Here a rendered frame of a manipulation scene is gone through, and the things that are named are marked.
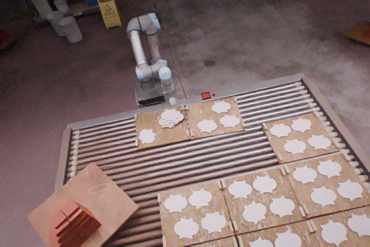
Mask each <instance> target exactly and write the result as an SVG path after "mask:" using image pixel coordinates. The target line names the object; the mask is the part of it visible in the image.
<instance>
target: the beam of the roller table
mask: <svg viewBox="0 0 370 247"><path fill-rule="evenodd" d="M301 77H304V74H302V73H298V74H295V75H291V76H288V77H281V78H277V79H273V80H267V81H263V82H260V83H252V84H250V85H245V86H242V87H235V88H230V89H227V90H220V91H217V92H213V93H210V95H211V99H209V100H203V99H202V96H201V95H199V96H195V97H189V98H185V99H182V100H175V101H176V105H174V106H171V105H170V104H169V103H168V104H167V103H164V104H157V105H154V106H149V107H144V108H139V109H136V110H128V111H126V112H121V113H118V114H110V115H108V116H104V117H100V118H93V119H90V120H86V121H79V122H75V123H71V124H67V128H70V127H71V129H72V130H73V131H77V130H82V129H86V128H89V127H96V126H100V125H104V124H111V123H114V122H118V121H124V120H128V119H132V118H134V117H135V114H144V113H147V112H152V111H155V110H164V109H167V108H172V107H178V106H181V105H182V104H183V106H184V107H186V104H188V105H190V104H199V103H203V102H209V101H212V100H220V99H223V98H227V97H233V96H238V95H240V94H248V93H251V92H256V91H258V90H266V89H268V88H273V87H280V86H283V85H288V84H291V83H296V82H300V80H301ZM212 94H215V96H212ZM67 128H66V129H67Z"/></svg>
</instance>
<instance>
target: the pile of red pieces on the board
mask: <svg viewBox="0 0 370 247"><path fill-rule="evenodd" d="M61 209H62V210H61ZM61 209H59V210H58V211H57V212H56V213H54V214H53V215H52V217H50V218H49V219H48V220H49V222H50V224H49V227H50V229H49V231H50V233H49V240H50V241H51V242H50V243H49V244H50V245H51V246H52V247H80V245H82V244H83V241H86V240H87V238H88V237H90V235H91V234H92V233H93V232H94V231H95V230H96V229H97V228H98V227H100V226H101V225H102V224H101V223H100V222H99V220H97V219H96V217H95V216H94V215H93V214H92V213H91V212H90V210H89V209H87V208H86V207H85V206H83V205H81V204H80V203H77V202H76V201H74V200H73V199H70V200H69V201H68V202H67V203H66V204H65V205H64V206H63V207H62V208H61Z"/></svg>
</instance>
